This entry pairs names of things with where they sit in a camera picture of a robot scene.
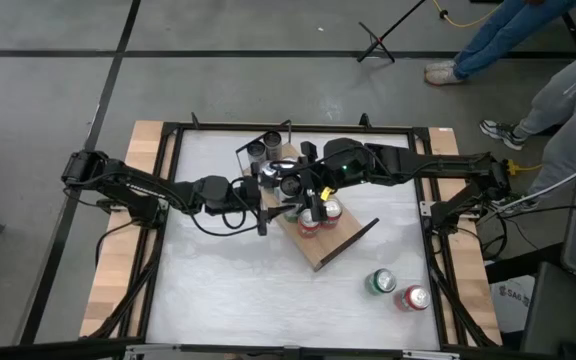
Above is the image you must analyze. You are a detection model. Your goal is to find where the wooden tray with black handles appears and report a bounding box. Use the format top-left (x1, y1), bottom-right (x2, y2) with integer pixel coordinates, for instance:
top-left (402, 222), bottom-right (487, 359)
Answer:
top-left (235, 119), bottom-right (380, 274)

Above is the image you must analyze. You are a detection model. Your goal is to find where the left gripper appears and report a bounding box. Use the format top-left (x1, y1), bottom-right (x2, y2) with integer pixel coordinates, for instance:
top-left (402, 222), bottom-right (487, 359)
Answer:
top-left (195, 174), bottom-right (295, 237)

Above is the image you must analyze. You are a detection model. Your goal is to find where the person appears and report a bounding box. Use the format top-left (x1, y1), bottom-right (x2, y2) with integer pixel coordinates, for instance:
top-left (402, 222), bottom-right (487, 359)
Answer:
top-left (478, 47), bottom-right (576, 214)
top-left (423, 0), bottom-right (576, 86)

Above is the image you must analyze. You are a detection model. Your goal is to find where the black tripod stand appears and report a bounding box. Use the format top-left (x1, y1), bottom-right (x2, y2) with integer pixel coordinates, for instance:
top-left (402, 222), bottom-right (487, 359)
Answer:
top-left (356, 0), bottom-right (428, 65)

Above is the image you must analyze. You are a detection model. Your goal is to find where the white cable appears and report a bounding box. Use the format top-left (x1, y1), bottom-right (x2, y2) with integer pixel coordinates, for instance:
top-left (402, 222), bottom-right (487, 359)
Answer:
top-left (497, 152), bottom-right (576, 211)

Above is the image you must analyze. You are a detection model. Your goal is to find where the yellow extension cord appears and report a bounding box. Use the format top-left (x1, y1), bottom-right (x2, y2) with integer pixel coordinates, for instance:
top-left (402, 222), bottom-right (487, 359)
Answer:
top-left (505, 158), bottom-right (544, 177)

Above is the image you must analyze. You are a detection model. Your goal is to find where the white labelled box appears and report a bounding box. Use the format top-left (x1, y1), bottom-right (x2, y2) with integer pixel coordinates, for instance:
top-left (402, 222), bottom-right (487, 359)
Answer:
top-left (489, 273), bottom-right (537, 335)

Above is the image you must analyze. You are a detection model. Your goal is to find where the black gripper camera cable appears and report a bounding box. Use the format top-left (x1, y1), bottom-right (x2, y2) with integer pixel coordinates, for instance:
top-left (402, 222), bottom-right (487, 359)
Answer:
top-left (187, 189), bottom-right (262, 237)

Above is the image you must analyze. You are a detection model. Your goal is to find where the yellow cable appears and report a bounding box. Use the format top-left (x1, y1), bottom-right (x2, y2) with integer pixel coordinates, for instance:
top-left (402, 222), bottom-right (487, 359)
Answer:
top-left (431, 0), bottom-right (492, 29)

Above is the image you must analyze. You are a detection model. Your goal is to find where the red Fanta can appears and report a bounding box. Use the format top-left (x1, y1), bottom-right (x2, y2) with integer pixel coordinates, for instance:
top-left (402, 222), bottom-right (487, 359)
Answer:
top-left (296, 208), bottom-right (322, 239)
top-left (320, 198), bottom-right (344, 230)
top-left (393, 284), bottom-right (432, 314)

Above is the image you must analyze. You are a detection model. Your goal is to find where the dark grey cabinet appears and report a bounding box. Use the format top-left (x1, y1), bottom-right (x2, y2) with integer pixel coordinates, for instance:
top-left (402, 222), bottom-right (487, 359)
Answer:
top-left (519, 259), bottom-right (576, 360)

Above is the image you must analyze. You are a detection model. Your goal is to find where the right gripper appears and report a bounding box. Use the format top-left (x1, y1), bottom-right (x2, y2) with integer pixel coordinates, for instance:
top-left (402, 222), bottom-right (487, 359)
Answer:
top-left (299, 137), bottom-right (372, 224)

